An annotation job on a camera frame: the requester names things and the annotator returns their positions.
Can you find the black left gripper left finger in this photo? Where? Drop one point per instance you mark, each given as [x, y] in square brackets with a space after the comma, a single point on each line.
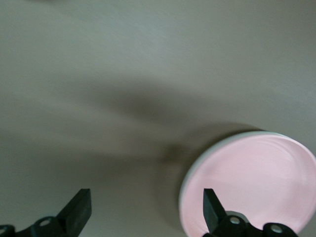
[74, 212]

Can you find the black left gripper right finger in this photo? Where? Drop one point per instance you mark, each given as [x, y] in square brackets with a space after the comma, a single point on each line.
[212, 212]

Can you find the pink plate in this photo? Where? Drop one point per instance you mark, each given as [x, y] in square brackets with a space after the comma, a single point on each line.
[247, 172]

